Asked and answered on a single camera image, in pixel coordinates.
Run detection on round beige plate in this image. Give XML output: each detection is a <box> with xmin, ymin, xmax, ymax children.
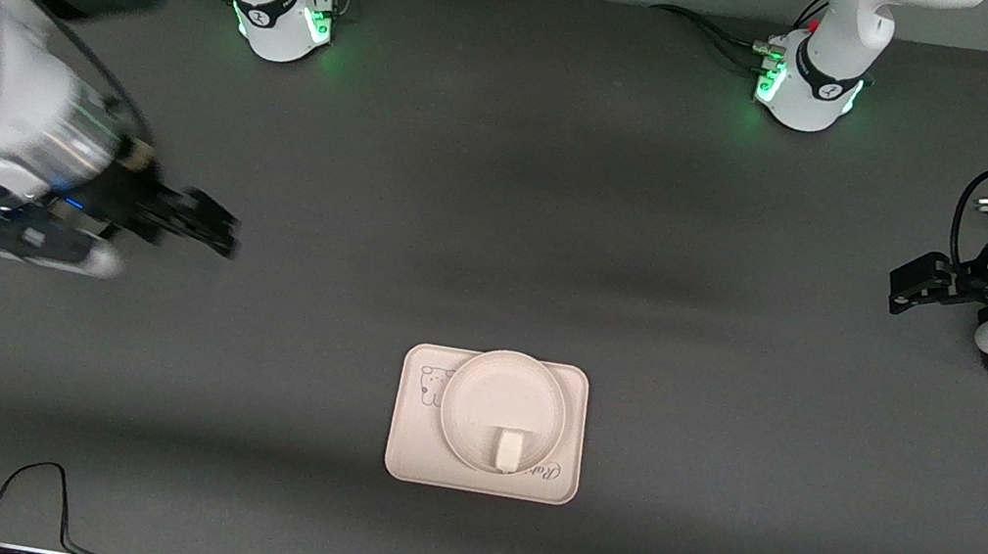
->
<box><xmin>431</xmin><ymin>342</ymin><xmax>576</xmax><ymax>484</ymax></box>

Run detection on beige rabbit print tray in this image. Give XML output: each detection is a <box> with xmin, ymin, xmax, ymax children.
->
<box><xmin>381</xmin><ymin>339</ymin><xmax>597</xmax><ymax>509</ymax></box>

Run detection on white steamed bun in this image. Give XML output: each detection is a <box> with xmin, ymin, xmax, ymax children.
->
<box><xmin>492</xmin><ymin>427</ymin><xmax>527</xmax><ymax>476</ymax></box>

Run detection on thin black looped cable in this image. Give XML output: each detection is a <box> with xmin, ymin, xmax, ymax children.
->
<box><xmin>0</xmin><ymin>454</ymin><xmax>126</xmax><ymax>554</ymax></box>

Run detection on black left arm base cables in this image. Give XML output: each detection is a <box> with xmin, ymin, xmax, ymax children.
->
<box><xmin>643</xmin><ymin>0</ymin><xmax>831</xmax><ymax>83</ymax></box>

